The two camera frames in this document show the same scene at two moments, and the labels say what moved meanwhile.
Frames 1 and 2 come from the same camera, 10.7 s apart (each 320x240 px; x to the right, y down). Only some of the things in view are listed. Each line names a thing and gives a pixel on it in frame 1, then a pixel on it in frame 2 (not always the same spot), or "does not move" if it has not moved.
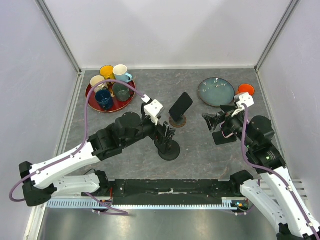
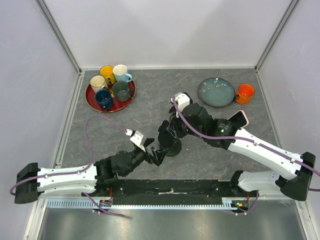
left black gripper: x=170 y=131 → x=159 y=156
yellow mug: x=107 y=71 does not move
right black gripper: x=212 y=121 → x=174 y=126
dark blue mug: x=103 y=98 does not move
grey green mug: x=121 y=92 does not move
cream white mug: x=95 y=79 does not move
